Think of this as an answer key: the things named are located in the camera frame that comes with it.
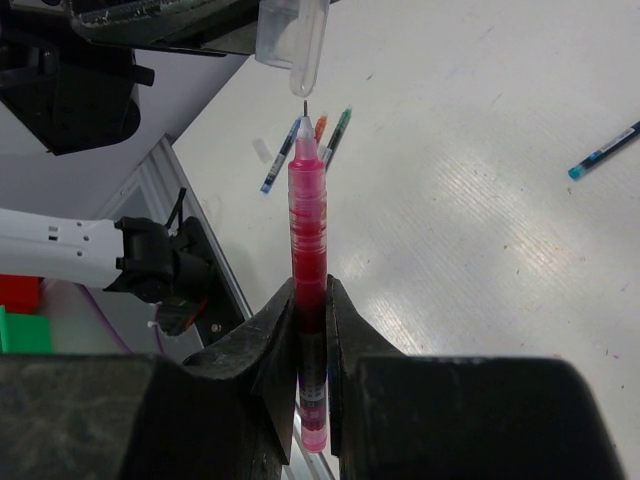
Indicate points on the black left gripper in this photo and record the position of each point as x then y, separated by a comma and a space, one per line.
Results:
198, 27

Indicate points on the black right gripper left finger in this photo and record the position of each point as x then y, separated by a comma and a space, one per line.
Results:
227, 411

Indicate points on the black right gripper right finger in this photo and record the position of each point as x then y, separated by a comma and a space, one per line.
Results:
371, 395

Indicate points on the clear pen cap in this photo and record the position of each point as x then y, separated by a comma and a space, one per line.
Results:
290, 36

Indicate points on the green capped pen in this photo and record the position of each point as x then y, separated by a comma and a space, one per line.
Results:
336, 137

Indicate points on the magenta pen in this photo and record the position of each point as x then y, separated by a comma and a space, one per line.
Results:
307, 199

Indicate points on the light blue pen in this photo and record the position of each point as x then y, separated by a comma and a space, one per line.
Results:
597, 157

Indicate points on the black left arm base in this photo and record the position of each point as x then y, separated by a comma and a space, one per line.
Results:
204, 298

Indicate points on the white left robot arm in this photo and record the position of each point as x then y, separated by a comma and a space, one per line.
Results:
69, 79

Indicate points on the dark blue capped pen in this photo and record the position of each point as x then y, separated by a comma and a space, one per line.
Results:
280, 157

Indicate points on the red capped pen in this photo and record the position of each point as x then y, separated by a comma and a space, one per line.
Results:
320, 127

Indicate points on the small clear plastic piece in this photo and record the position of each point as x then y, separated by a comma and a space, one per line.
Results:
262, 150

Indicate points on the green plastic block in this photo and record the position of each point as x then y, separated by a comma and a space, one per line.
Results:
22, 333

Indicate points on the red plastic block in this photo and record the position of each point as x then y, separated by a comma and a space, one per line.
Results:
20, 294

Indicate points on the aluminium front rail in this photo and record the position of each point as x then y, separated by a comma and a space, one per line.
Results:
151, 192

